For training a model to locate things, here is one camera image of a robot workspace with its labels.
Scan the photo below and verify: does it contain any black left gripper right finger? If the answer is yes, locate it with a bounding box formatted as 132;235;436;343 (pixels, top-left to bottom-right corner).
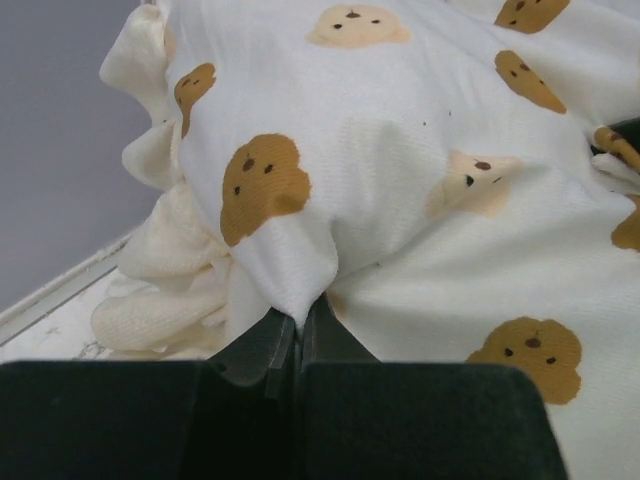
299;297;567;479

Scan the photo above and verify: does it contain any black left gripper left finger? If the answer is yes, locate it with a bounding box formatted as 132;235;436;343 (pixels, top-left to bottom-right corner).
1;312;295;479

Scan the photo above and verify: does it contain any large bear print cushion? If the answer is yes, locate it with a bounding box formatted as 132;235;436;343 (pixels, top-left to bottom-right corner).
91;1;639;479

